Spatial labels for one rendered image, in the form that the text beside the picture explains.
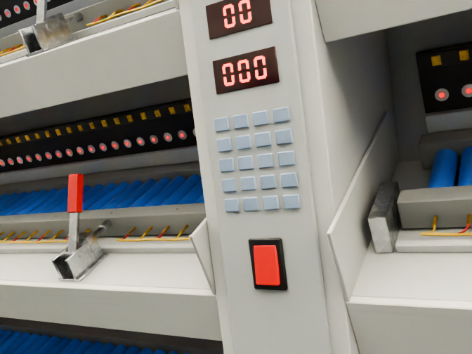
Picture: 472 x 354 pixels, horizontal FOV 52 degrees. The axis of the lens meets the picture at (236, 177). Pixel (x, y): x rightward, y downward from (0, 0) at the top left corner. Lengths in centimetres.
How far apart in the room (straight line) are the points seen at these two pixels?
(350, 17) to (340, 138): 7
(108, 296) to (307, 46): 26
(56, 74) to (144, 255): 17
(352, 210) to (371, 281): 5
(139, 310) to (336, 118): 22
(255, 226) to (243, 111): 8
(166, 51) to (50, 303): 26
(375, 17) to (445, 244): 15
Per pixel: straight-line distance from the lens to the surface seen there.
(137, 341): 64
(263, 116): 31
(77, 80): 43
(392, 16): 31
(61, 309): 49
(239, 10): 32
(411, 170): 45
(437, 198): 35
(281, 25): 31
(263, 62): 31
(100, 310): 45
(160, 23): 37
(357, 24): 31
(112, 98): 67
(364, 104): 39
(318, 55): 30
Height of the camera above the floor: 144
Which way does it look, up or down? 3 degrees down
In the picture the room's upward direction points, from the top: 7 degrees counter-clockwise
